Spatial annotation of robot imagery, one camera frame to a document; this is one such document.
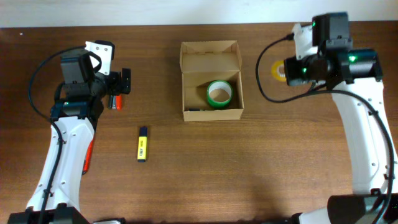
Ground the orange and grey battery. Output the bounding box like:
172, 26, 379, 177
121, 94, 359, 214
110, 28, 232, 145
108, 95, 123, 110

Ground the yellow tape roll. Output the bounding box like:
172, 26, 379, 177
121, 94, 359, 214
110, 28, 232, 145
271, 60, 286, 82

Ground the yellow highlighter pen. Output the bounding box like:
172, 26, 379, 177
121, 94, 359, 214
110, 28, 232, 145
137, 126, 147, 162

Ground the green tape roll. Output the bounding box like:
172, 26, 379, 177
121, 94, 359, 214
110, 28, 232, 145
206, 80, 234, 110

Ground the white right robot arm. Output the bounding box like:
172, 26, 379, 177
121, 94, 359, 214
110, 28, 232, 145
284, 12, 397, 223

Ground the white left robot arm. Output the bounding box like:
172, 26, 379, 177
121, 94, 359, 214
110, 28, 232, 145
8, 42, 131, 223

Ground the open cardboard box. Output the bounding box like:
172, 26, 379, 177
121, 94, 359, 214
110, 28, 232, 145
180, 40, 244, 122

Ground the orange pen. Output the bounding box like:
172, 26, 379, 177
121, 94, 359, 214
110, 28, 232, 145
82, 138, 95, 175

